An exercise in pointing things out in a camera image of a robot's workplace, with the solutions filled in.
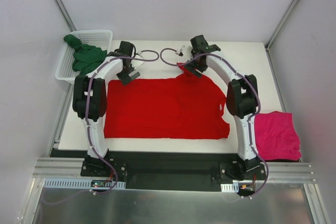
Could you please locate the right aluminium corner post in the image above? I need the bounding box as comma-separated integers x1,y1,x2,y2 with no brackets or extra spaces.
265,0,317,51

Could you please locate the left aluminium corner post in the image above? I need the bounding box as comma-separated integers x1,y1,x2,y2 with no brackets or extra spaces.
54,0,77,31

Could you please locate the left white cable duct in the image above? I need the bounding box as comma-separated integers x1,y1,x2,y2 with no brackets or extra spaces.
44,178,126,190

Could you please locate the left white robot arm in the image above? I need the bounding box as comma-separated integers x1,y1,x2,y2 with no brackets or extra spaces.
72,41,140,176

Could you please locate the aluminium frame rail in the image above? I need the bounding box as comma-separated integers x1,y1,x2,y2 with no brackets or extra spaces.
33,157,318,184

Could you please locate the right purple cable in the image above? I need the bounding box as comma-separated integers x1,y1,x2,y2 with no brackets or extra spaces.
160,48,270,204

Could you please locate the green t shirt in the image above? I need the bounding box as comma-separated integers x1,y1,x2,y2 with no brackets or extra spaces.
64,34,107,76

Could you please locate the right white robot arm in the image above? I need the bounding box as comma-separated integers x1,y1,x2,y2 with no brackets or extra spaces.
184,35,260,180

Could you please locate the aluminium corner post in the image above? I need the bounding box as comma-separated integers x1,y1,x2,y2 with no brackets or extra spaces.
265,0,317,51
54,0,77,31

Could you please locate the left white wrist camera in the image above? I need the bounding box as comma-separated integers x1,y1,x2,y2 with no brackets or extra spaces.
131,51,146,69

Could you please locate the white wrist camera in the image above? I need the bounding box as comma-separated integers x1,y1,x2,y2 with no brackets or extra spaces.
131,51,146,69
176,46,192,63

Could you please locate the red t shirt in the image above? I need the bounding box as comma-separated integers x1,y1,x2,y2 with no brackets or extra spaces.
104,67,230,140

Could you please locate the pink folded t shirt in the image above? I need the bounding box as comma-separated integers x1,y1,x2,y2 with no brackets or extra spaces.
255,111,301,161

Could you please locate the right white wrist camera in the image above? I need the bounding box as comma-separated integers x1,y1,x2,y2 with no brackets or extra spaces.
176,46,192,63

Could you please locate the right white cable duct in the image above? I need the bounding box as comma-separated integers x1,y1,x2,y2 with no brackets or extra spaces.
220,183,239,193

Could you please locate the white cable duct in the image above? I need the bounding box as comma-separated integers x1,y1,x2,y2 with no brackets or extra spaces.
44,178,126,190
220,183,239,193

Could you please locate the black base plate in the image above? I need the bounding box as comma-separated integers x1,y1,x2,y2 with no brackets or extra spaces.
51,150,269,196

